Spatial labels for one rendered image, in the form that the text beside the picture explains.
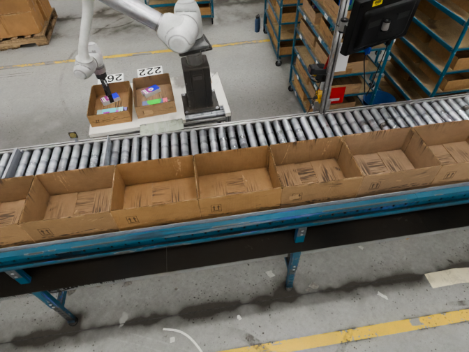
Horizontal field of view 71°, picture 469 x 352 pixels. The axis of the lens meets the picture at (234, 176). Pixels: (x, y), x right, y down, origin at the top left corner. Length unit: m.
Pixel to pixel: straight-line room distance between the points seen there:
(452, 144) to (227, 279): 1.64
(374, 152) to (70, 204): 1.66
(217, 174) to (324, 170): 0.58
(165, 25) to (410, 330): 2.34
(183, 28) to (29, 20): 4.00
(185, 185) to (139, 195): 0.24
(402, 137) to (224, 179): 1.00
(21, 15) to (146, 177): 4.28
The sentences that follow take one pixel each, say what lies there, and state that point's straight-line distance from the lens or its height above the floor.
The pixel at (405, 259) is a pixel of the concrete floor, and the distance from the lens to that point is 2.75.
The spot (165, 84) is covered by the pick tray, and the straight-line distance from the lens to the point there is 2.78.
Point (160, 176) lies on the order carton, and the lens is 1.79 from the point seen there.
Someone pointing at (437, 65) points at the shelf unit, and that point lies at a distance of 3.32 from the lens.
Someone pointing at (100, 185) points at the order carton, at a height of 0.92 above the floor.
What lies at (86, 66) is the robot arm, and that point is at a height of 1.16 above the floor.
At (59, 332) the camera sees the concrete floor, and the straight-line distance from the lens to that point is 2.61.
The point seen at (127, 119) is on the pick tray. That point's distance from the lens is 2.47.
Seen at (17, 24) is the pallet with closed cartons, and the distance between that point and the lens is 5.85.
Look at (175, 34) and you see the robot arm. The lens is 1.96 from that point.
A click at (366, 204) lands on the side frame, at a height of 0.91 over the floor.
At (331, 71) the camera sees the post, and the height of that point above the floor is 1.08.
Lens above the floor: 2.22
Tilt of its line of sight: 48 degrees down
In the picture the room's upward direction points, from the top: 3 degrees counter-clockwise
